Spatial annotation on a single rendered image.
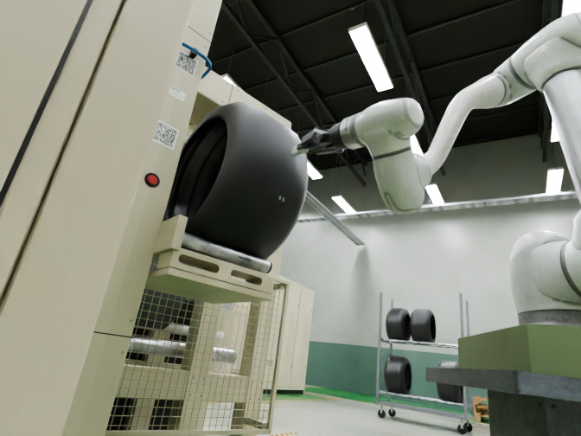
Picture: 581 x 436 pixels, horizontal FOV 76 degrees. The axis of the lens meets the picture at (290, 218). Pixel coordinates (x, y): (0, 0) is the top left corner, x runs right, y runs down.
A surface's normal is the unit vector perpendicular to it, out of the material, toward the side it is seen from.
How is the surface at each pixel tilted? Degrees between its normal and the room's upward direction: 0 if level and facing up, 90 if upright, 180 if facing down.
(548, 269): 95
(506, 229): 90
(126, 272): 90
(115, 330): 90
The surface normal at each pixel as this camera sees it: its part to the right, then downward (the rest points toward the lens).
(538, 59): -0.93, -0.02
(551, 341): 0.00, -0.37
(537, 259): -0.87, -0.37
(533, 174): -0.50, -0.37
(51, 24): 0.67, -0.19
